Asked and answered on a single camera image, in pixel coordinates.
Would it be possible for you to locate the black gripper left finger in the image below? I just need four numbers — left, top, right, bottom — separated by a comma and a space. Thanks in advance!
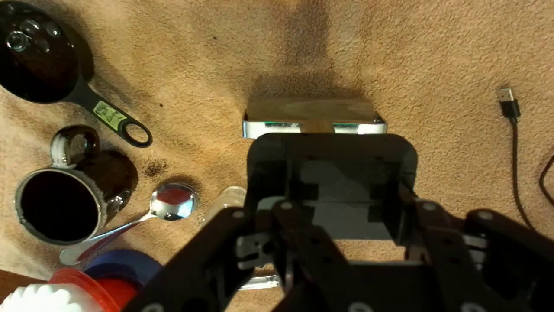
124, 199, 371, 312

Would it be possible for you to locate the black measuring cup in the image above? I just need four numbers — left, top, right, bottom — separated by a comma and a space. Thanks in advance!
0, 0, 157, 150

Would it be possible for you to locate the metal spoon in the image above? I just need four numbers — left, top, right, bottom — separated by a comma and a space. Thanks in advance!
58, 178, 202, 268

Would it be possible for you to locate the beige towel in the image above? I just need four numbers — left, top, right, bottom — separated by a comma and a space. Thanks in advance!
0, 0, 554, 312

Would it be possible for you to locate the red bowl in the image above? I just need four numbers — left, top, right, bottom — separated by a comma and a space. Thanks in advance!
48, 265, 143, 312

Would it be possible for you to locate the black USB cable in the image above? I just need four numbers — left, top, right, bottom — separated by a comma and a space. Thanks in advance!
496, 83, 554, 234

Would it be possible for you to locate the small clear glass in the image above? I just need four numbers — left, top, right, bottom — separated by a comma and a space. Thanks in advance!
200, 183, 252, 225

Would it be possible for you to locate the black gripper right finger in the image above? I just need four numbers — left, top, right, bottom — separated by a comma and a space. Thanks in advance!
397, 183, 554, 312

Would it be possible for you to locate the blue bowl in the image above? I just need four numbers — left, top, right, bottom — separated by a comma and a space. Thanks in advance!
82, 246, 165, 293

